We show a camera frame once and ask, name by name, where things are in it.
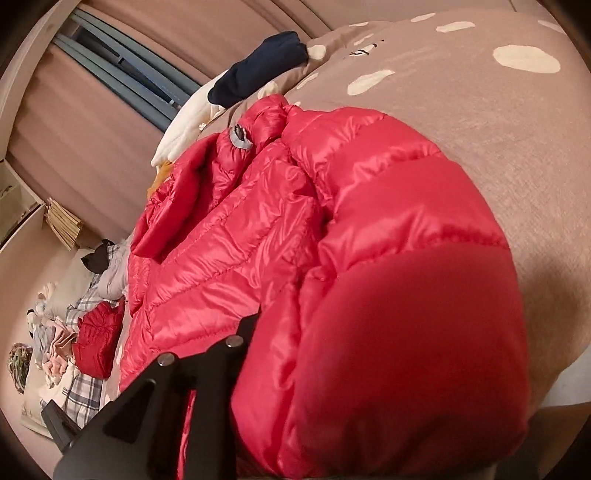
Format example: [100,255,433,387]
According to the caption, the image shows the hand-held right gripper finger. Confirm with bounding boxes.
[52,314,262,480]

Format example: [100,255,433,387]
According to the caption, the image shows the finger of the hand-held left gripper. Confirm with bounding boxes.
[41,399,83,455]

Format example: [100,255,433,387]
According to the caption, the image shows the red hooded puffer jacket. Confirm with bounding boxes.
[119,95,532,480]

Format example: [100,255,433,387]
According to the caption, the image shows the pile of pink clothes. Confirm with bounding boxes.
[41,318,79,386]

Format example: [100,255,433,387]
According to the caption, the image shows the plaid bedding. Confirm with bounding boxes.
[60,295,121,425]

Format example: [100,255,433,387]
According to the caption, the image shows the dark red puffer jacket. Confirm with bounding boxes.
[73,302,126,379]

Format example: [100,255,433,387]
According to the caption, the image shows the white stuffed toys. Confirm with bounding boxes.
[25,284,58,324]

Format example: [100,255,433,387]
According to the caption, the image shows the grey quilt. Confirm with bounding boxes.
[97,231,134,301]

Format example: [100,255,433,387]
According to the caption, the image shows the beige pillow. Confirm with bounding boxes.
[48,258,100,315]

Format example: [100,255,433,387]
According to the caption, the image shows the black garment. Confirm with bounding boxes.
[81,239,116,274]

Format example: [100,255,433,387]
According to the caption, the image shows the beige pleated hanging cloth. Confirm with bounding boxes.
[44,198,83,251]

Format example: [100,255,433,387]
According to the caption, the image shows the white shelf cabinet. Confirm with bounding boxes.
[0,157,47,252]

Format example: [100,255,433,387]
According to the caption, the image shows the white goose plush toy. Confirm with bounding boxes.
[148,69,232,197]

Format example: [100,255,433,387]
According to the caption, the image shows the navy blue garment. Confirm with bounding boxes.
[207,31,310,108]

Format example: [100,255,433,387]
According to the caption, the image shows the blue sheer curtain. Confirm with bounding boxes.
[52,8,202,133]

